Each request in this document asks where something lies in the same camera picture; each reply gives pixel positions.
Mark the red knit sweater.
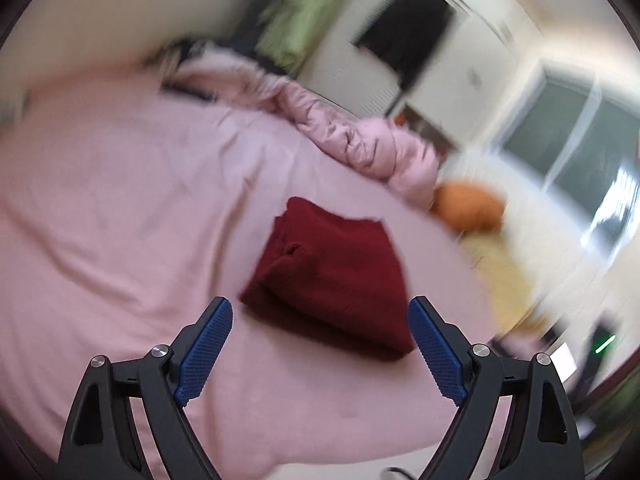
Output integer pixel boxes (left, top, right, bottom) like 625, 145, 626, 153
239, 196, 416, 362

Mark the white box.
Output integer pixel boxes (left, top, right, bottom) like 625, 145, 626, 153
547, 342, 578, 386

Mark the dark object with green light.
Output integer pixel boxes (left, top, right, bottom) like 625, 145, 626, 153
575, 317, 623, 401

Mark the black hanging garment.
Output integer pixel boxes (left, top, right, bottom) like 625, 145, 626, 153
352, 0, 456, 88

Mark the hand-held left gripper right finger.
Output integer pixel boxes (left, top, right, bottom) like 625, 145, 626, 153
407, 296, 585, 480

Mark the dark glass window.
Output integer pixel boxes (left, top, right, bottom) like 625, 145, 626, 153
492, 62, 640, 266

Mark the pink sheeted bed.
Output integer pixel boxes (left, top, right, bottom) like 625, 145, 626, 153
0, 57, 501, 480

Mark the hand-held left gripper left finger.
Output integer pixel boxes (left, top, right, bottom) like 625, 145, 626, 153
57, 296, 234, 480

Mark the green hanging cloth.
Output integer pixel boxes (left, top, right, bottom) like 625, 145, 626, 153
257, 0, 363, 63

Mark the yellow pillow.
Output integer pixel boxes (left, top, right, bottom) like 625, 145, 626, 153
460, 225, 556, 331

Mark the pink duvet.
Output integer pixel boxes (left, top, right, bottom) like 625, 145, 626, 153
165, 52, 441, 211

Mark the orange pillow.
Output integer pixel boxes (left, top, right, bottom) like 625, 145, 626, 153
432, 182, 506, 231

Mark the black crumpled clothing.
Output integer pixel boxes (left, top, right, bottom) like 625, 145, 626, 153
142, 30, 266, 103

